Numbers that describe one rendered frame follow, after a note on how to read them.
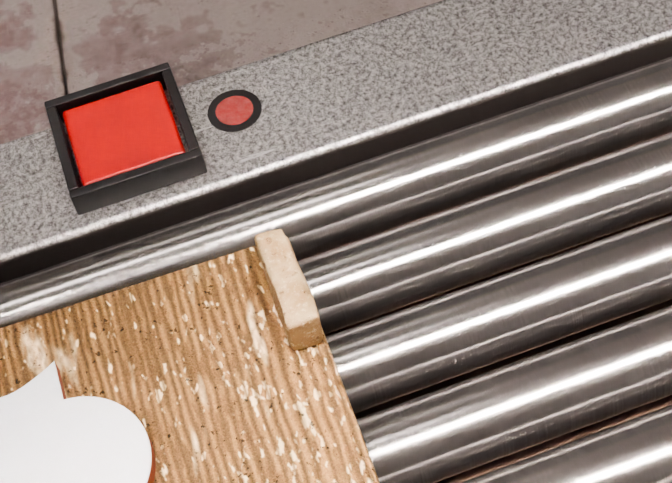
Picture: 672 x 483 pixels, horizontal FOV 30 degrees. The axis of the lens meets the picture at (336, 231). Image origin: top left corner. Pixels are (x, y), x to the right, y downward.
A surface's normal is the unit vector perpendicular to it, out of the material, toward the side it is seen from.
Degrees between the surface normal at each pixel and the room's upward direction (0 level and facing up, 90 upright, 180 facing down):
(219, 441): 0
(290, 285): 11
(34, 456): 0
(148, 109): 0
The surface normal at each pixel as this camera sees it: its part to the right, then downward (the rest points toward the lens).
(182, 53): -0.10, -0.57
